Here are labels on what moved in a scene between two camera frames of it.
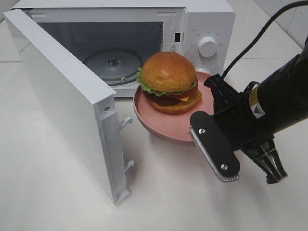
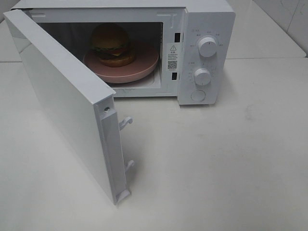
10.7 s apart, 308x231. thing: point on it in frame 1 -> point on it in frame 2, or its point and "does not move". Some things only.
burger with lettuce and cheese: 169,81 -> 110,43
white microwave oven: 112,39 does not move
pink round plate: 176,126 -> 146,59
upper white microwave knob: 207,46 does not move
